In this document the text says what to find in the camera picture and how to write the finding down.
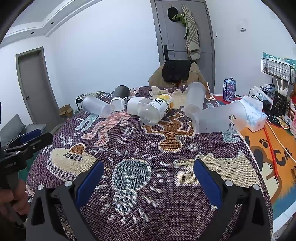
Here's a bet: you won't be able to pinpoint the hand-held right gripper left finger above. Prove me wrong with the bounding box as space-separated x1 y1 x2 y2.
25 160 105 241

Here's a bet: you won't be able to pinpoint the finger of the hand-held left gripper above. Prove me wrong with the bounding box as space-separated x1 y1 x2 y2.
4 133 54 163
6 128 42 149

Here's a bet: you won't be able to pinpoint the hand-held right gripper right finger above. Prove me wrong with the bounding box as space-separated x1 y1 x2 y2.
193 159 272 241

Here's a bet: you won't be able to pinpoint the frosted cup with cartoon print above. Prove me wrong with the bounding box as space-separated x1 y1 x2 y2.
192 100 248 134

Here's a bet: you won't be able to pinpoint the plain frosted cup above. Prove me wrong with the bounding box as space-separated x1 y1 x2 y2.
184 82 206 118
82 95 113 118

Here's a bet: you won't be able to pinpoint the white cup with black rim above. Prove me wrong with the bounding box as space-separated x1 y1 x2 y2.
121 96 151 115

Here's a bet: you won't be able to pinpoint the dark grey cup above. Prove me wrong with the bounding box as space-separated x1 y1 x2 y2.
110 85 131 112

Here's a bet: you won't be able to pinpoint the person's left hand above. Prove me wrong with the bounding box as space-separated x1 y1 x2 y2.
0 179 30 230

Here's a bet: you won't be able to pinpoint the grey sofa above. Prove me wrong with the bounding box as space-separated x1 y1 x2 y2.
0 113 47 149

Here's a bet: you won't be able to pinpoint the cardboard box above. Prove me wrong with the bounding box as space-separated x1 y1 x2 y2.
59 105 74 118

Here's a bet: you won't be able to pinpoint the grey room door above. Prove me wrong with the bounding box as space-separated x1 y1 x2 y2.
16 46 61 126

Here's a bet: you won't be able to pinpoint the orange cat mat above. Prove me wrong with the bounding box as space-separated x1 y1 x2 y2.
239 120 296 233

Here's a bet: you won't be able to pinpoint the printed purple blanket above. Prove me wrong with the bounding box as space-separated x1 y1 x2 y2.
25 86 274 241

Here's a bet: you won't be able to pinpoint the white tissue pack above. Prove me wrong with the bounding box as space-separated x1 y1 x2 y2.
231 95 267 132

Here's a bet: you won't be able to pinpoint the red book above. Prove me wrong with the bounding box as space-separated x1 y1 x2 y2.
211 93 243 106

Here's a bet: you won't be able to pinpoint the clear bottle with yellow label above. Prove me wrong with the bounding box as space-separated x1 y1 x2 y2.
139 93 174 127

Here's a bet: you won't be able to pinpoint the blue soda can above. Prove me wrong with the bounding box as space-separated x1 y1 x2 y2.
222 77 237 102

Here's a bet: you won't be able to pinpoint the white power strip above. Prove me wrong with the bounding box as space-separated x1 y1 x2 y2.
248 86 274 105

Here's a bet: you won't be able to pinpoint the black mesh organizer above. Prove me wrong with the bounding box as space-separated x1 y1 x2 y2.
272 91 289 117

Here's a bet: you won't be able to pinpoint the person with dark hair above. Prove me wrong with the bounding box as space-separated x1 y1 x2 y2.
148 61 208 89

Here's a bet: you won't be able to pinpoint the white plastic forks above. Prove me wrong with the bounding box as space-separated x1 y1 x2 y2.
276 79 288 96

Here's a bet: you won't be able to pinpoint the grey entrance door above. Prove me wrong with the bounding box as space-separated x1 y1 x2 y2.
150 0 214 93

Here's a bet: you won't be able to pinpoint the plaid scarf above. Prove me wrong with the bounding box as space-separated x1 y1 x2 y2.
181 5 201 62

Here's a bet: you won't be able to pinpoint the black hat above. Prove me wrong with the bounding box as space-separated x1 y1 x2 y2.
167 6 178 22

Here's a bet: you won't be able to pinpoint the red cable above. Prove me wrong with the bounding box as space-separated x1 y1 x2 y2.
262 125 280 179

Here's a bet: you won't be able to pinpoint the white cable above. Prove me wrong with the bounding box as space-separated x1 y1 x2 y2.
266 122 296 160

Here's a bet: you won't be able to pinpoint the black wire wall basket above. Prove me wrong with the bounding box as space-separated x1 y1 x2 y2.
261 57 296 85

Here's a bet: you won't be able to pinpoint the black door handle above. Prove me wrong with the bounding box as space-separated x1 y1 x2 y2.
163 45 174 62

